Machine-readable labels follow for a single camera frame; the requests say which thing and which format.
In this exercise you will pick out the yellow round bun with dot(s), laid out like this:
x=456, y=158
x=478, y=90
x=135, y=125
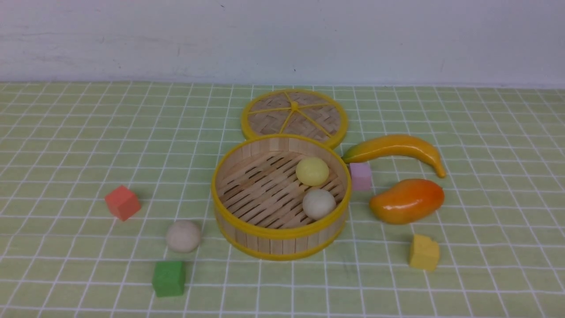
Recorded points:
x=312, y=171

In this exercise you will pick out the white bun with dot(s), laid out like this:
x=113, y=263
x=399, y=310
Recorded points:
x=318, y=203
x=183, y=236

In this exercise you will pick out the bamboo steamer tray yellow rim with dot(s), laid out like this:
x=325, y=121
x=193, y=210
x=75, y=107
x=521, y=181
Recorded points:
x=258, y=198

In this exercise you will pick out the bamboo steamer lid yellow rim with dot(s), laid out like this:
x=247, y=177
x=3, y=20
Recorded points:
x=301, y=112

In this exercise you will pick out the pink foam cube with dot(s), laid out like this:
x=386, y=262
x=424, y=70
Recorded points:
x=361, y=176

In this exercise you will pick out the yellow toy banana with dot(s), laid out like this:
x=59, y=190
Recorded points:
x=396, y=145

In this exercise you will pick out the orange toy mango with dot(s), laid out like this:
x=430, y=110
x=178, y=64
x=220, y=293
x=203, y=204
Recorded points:
x=407, y=201

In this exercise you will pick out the green foam cube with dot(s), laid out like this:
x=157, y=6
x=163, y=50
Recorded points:
x=169, y=278

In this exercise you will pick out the red foam cube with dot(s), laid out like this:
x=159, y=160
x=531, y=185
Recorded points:
x=122, y=203

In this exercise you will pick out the yellow foam cube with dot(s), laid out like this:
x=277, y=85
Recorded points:
x=424, y=253

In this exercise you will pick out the green checkered tablecloth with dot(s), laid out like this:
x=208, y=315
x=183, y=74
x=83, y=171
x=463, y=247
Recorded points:
x=64, y=146

